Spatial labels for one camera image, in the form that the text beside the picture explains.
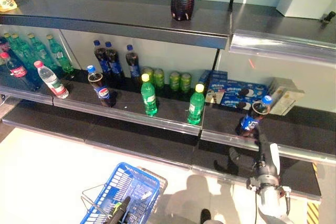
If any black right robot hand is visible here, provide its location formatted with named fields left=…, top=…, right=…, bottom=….
left=214, top=129, right=272, bottom=176

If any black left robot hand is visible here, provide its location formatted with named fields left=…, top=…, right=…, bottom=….
left=103, top=196, right=131, bottom=224

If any blue plastic shopping basket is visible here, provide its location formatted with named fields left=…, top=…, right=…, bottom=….
left=79, top=162, right=169, bottom=224

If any Pepsi bottle with blue cap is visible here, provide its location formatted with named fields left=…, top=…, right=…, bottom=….
left=235, top=95, right=274, bottom=137
left=104, top=41, right=124, bottom=83
left=93, top=39, right=111, bottom=78
left=87, top=64, right=117, bottom=108
left=125, top=44, right=142, bottom=89

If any black metal shelf board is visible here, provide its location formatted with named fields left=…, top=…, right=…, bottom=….
left=227, top=2, right=336, bottom=64
left=191, top=139, right=322, bottom=201
left=0, top=0, right=233, bottom=50
left=2, top=100, right=201, bottom=170
left=199, top=102, right=336, bottom=166
left=0, top=68, right=203, bottom=137

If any blue Oreo cookie box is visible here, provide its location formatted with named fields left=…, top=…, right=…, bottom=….
left=198, top=69, right=228, bottom=86
left=205, top=80, right=227, bottom=104
left=220, top=94, right=263, bottom=111
left=222, top=82, right=269, bottom=100

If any beige carton box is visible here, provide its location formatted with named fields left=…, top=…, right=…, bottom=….
left=269, top=86, right=306, bottom=116

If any green Sprite bottle yellow cap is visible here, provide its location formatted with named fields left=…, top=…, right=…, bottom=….
left=186, top=83, right=206, bottom=125
left=140, top=73, right=159, bottom=117
left=27, top=33, right=58, bottom=72
left=3, top=33, right=21, bottom=59
left=46, top=34, right=75, bottom=74
left=10, top=33, right=36, bottom=78

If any yellow black hazard tape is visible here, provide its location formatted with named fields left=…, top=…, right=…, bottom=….
left=306, top=202, right=322, bottom=224

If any grey carton box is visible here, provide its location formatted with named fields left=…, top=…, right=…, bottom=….
left=268, top=77, right=302, bottom=94

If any green soda can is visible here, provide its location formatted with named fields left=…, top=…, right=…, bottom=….
left=153, top=68, right=166, bottom=90
left=180, top=72, right=192, bottom=94
left=141, top=67, right=155, bottom=86
left=169, top=70, right=182, bottom=92

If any clear water bottle red cap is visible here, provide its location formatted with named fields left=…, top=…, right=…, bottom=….
left=33, top=60, right=70, bottom=100

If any small black object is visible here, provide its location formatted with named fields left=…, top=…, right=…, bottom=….
left=320, top=10, right=336, bottom=23

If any Coca-Cola bottle red cap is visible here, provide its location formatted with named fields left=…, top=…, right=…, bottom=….
left=0, top=37, right=12, bottom=55
left=0, top=51, right=40, bottom=92

